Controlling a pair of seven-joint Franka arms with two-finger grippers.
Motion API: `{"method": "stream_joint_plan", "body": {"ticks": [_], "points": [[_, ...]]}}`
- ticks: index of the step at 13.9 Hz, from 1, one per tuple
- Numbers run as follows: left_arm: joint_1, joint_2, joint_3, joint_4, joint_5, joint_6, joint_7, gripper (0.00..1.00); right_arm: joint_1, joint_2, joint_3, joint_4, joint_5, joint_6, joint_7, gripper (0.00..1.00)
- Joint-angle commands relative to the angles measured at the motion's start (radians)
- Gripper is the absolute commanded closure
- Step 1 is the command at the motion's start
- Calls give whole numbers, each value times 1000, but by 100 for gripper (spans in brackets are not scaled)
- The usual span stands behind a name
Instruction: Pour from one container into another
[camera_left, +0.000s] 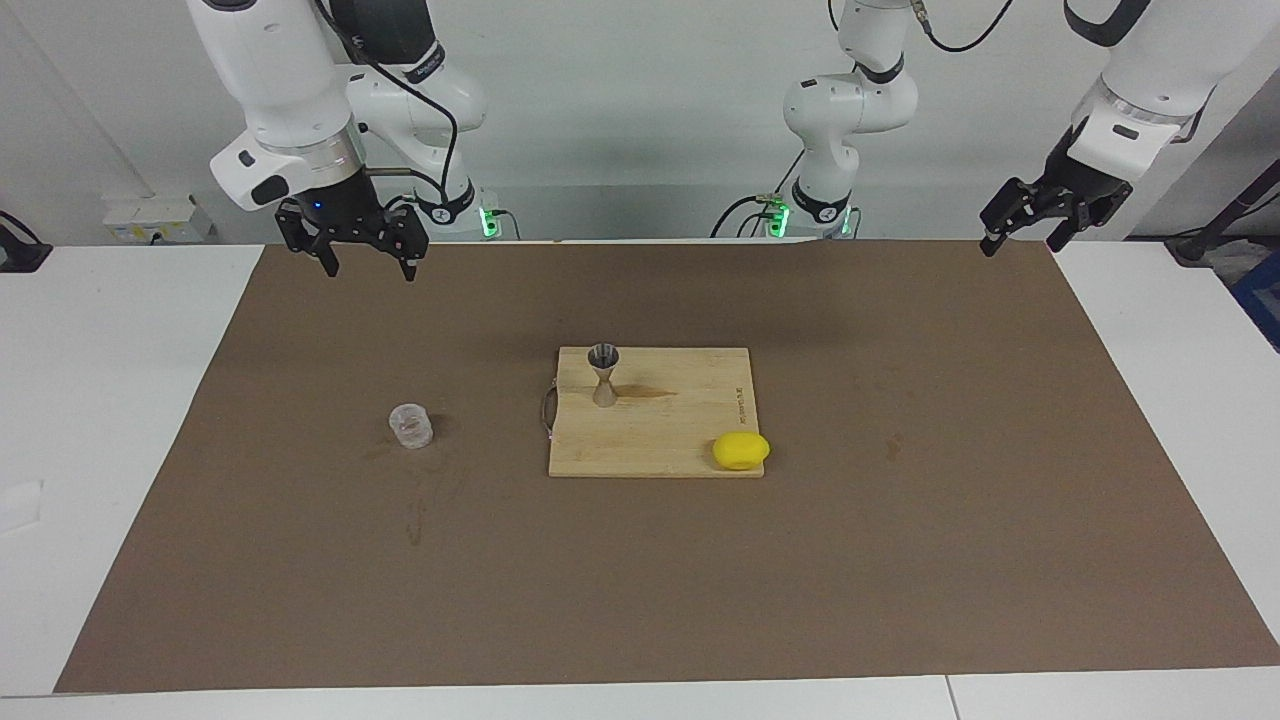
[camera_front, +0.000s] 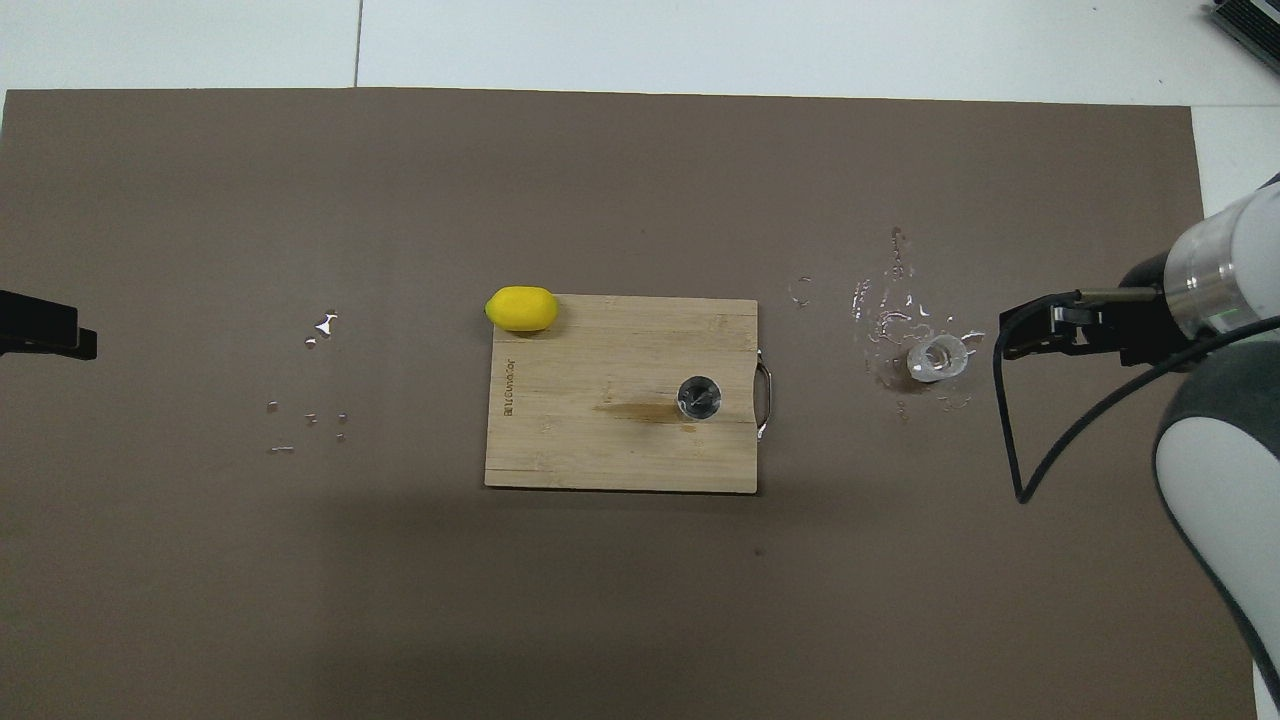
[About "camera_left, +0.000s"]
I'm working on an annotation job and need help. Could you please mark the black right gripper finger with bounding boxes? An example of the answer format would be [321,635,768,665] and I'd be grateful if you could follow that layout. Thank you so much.
[375,205,431,283]
[276,200,341,279]

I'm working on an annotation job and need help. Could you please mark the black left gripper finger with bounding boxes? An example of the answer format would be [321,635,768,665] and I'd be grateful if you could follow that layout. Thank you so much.
[1046,195,1106,253]
[980,178,1041,258]

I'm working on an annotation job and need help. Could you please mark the clear glass cup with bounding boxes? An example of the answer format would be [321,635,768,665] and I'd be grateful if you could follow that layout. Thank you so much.
[388,403,435,450]

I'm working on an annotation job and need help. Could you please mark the steel double jigger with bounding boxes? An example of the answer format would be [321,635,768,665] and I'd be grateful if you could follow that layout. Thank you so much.
[586,343,622,409]

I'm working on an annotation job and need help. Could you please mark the black tripod stand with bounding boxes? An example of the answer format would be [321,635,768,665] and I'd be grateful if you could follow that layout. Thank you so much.
[1165,160,1280,266]

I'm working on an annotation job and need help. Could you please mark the blue crate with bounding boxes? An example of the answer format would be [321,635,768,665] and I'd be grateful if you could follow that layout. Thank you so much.
[1232,250,1280,353]

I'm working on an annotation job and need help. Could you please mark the black clamp stand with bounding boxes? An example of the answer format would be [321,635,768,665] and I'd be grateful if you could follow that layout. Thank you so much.
[0,210,53,273]

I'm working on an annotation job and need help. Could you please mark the bamboo cutting board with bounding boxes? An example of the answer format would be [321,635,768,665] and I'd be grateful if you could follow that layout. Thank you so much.
[540,346,766,479]

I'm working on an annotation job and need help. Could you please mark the yellow lemon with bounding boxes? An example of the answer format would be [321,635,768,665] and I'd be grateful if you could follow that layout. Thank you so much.
[712,431,772,471]

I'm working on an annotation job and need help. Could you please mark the brown table mat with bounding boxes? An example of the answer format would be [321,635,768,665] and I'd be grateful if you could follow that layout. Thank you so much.
[53,238,1280,694]

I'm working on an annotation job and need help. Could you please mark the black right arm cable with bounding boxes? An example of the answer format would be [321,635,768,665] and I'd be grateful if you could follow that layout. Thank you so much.
[313,0,459,201]

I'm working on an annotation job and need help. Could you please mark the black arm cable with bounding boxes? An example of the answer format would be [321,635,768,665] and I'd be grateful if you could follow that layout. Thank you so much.
[828,0,1013,55]
[313,0,459,201]

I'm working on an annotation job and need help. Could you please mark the white wall socket box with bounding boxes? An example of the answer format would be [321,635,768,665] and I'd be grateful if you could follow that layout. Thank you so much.
[103,195,213,244]

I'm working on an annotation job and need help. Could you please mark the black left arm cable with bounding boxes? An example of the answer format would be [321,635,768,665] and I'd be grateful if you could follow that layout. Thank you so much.
[828,0,1013,55]

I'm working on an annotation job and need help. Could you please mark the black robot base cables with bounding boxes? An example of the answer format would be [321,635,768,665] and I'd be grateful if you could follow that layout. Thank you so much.
[710,140,806,239]

